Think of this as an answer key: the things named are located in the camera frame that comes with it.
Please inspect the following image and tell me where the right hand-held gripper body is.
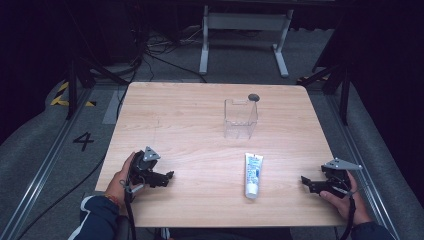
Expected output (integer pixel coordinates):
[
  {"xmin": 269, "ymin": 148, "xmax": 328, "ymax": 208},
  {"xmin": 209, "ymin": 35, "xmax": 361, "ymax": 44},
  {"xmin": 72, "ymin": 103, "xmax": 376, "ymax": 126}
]
[{"xmin": 318, "ymin": 157, "xmax": 364, "ymax": 200}]

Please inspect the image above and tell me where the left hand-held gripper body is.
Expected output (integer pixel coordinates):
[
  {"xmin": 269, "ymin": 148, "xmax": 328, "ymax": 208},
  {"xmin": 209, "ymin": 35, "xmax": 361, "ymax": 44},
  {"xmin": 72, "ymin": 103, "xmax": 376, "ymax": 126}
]
[{"xmin": 128, "ymin": 145, "xmax": 165, "ymax": 188}]

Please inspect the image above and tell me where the white blue toothpaste tube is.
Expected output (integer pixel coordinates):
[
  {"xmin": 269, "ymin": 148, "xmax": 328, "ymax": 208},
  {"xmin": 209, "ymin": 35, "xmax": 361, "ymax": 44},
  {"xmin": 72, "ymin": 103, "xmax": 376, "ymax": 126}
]
[{"xmin": 244, "ymin": 152, "xmax": 265, "ymax": 200}]

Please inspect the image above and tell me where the clear plastic container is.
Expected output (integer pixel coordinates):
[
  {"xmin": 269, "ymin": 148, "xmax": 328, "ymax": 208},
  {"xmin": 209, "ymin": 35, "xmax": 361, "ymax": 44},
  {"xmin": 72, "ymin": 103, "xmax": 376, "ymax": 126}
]
[{"xmin": 223, "ymin": 97, "xmax": 260, "ymax": 141}]

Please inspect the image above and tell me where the person's right hand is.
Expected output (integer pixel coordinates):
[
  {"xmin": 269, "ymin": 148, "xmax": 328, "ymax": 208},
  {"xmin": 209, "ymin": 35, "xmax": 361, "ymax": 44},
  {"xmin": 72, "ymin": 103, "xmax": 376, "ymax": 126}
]
[{"xmin": 319, "ymin": 169, "xmax": 373, "ymax": 226}]

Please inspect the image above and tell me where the person's left hand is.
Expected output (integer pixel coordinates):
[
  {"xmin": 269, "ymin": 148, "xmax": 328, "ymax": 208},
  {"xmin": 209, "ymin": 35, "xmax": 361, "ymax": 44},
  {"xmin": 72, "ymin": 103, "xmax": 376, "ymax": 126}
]
[{"xmin": 104, "ymin": 151, "xmax": 145, "ymax": 208}]

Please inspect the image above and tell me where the black metal stand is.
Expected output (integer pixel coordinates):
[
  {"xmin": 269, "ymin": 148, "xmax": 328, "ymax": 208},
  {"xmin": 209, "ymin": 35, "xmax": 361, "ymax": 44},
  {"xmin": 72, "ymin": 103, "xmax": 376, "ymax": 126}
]
[
  {"xmin": 295, "ymin": 61, "xmax": 352, "ymax": 127},
  {"xmin": 64, "ymin": 55, "xmax": 130, "ymax": 121}
]

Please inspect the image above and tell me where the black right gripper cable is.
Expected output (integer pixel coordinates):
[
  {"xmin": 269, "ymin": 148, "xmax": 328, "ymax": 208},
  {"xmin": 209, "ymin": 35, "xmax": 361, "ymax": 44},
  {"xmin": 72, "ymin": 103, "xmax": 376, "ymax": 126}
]
[{"xmin": 338, "ymin": 190, "xmax": 358, "ymax": 240}]

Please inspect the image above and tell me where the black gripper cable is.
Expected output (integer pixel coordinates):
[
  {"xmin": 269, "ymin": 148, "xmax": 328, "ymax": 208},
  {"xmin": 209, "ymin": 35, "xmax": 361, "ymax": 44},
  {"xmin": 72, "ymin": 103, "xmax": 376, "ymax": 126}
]
[
  {"xmin": 123, "ymin": 179, "xmax": 138, "ymax": 240},
  {"xmin": 338, "ymin": 190, "xmax": 358, "ymax": 240}
]

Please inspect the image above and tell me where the grey metal floor rail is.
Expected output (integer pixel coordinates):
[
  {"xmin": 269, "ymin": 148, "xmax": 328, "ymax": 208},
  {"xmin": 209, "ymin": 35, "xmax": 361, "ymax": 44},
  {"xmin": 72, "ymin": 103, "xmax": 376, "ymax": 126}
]
[
  {"xmin": 324, "ymin": 89, "xmax": 401, "ymax": 240},
  {"xmin": 0, "ymin": 87, "xmax": 95, "ymax": 240}
]

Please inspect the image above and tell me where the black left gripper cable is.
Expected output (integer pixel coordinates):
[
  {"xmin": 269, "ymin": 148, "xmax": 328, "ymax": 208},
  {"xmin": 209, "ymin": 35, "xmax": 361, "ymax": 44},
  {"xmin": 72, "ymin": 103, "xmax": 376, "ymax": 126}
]
[{"xmin": 123, "ymin": 179, "xmax": 138, "ymax": 240}]

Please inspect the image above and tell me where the black floor cable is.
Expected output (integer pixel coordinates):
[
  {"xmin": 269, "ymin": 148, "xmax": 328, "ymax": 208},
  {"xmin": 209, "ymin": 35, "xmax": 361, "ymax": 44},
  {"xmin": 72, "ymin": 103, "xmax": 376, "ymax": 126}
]
[{"xmin": 15, "ymin": 151, "xmax": 108, "ymax": 240}]

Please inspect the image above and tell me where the tangle of black floor cables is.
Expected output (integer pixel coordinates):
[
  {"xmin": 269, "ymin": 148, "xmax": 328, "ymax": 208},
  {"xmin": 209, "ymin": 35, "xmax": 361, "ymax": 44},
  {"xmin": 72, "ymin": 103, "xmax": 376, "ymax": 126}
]
[{"xmin": 114, "ymin": 19, "xmax": 208, "ymax": 121}]

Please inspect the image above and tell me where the white metal table frame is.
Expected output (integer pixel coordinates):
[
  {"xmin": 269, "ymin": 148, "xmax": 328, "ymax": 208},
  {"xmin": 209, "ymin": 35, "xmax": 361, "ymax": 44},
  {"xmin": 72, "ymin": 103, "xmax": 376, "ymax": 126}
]
[{"xmin": 198, "ymin": 4, "xmax": 295, "ymax": 79}]

